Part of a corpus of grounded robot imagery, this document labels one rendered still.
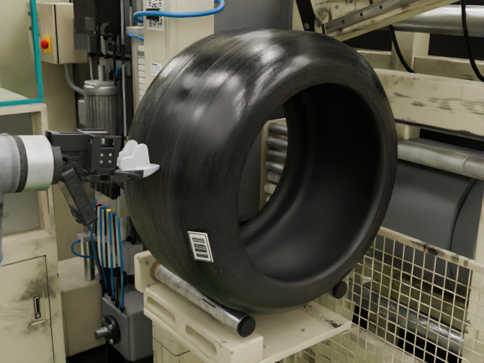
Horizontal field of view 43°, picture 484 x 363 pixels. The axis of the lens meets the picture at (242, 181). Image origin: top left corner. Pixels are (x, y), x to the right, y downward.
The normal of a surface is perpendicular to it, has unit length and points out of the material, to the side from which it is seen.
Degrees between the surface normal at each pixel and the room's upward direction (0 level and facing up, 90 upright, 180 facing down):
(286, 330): 0
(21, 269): 90
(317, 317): 0
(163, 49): 90
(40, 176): 106
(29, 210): 90
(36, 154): 62
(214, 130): 69
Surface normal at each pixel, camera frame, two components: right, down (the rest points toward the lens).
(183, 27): 0.62, 0.24
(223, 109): -0.02, -0.19
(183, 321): -0.78, 0.17
